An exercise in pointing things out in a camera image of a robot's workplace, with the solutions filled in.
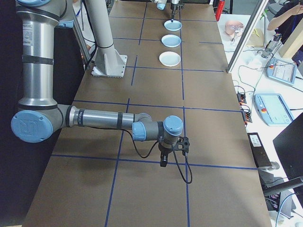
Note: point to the grey office chair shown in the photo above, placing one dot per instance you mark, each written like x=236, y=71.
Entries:
x=274, y=8

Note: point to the glass bottle black cap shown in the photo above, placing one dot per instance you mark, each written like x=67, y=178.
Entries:
x=272, y=45

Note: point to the black monitor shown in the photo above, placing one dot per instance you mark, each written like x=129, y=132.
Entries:
x=292, y=146

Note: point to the metal frame bar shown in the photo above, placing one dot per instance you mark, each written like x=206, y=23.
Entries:
x=80, y=40

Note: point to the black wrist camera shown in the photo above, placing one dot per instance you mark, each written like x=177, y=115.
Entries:
x=181, y=5
x=184, y=143

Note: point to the white plate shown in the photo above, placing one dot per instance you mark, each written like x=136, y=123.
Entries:
x=169, y=58

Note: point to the light blue plate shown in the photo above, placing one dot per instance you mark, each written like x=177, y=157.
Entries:
x=173, y=26
x=171, y=40

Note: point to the aluminium profile post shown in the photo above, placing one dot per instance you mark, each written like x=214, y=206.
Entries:
x=245, y=35

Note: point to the red cylinder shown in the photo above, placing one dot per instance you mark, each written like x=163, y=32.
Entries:
x=220, y=9

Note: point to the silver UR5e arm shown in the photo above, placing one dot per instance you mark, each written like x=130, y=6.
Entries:
x=161, y=6
x=38, y=59

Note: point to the pink bowl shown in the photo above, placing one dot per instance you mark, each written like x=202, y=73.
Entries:
x=229, y=27

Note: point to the white crumpled tissue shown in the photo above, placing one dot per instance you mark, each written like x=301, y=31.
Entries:
x=255, y=63

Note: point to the person in white shirt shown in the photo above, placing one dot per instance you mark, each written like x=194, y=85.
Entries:
x=88, y=29

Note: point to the black box white label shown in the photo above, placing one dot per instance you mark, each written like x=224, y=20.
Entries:
x=259, y=153

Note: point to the light blue teach pendant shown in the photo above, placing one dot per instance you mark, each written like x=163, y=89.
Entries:
x=281, y=72
x=272, y=108

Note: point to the person in black shirt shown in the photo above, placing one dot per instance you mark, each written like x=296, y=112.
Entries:
x=286, y=29

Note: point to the black frame cover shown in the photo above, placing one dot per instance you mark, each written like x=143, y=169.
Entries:
x=9, y=82

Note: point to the silver clamp knob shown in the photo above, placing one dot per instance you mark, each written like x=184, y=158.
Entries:
x=274, y=165

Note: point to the white pedestal column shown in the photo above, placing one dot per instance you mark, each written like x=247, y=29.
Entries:
x=101, y=28

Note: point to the black orange connector block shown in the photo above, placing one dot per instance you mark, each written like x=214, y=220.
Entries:
x=246, y=116
x=242, y=97

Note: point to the black tube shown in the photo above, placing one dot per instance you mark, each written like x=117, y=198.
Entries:
x=281, y=186

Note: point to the light wooden panel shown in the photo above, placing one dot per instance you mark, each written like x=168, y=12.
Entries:
x=294, y=45

